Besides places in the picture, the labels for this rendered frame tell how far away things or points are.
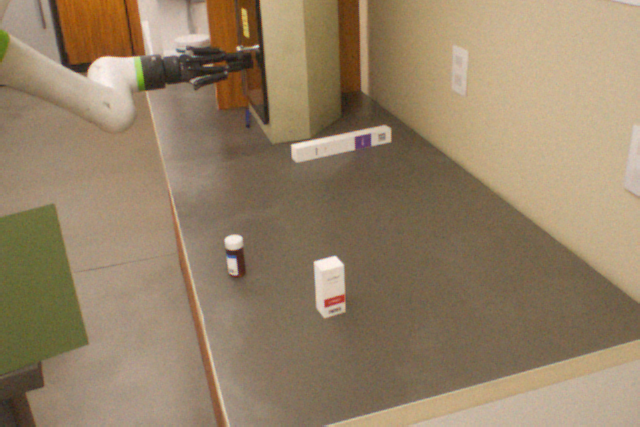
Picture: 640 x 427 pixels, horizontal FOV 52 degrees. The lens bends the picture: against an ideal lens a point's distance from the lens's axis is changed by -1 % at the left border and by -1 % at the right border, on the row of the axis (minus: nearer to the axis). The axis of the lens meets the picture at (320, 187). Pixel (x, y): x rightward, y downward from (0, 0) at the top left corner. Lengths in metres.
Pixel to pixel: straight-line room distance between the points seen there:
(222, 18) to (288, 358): 1.30
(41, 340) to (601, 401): 0.88
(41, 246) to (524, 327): 0.75
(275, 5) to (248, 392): 1.05
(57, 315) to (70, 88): 0.67
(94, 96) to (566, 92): 1.04
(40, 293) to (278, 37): 0.96
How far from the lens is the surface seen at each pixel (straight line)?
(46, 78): 1.59
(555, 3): 1.34
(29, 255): 1.05
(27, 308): 1.09
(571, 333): 1.12
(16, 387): 1.15
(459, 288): 1.19
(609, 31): 1.22
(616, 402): 1.20
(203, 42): 2.49
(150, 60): 1.78
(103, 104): 1.65
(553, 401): 1.10
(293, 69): 1.78
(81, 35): 6.80
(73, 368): 2.68
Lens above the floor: 1.60
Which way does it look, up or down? 25 degrees down
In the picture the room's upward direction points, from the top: 3 degrees counter-clockwise
